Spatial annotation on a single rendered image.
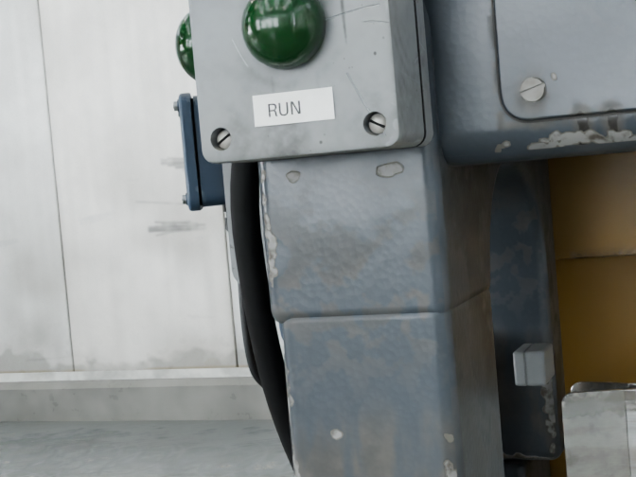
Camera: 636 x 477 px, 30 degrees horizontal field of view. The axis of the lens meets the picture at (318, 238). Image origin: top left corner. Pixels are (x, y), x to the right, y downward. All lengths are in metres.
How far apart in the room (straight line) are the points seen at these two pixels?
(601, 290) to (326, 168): 0.31
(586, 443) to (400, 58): 0.27
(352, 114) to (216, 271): 5.85
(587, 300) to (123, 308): 5.86
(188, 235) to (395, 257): 5.86
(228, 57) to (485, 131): 0.10
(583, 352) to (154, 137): 5.69
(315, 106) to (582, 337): 0.37
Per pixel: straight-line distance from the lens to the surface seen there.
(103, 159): 6.53
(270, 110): 0.42
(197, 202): 0.92
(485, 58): 0.45
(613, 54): 0.44
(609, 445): 0.61
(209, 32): 0.43
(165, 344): 6.45
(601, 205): 0.68
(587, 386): 0.63
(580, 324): 0.74
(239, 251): 0.50
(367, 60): 0.41
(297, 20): 0.40
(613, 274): 0.74
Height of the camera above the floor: 1.23
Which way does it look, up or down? 3 degrees down
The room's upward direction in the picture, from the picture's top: 5 degrees counter-clockwise
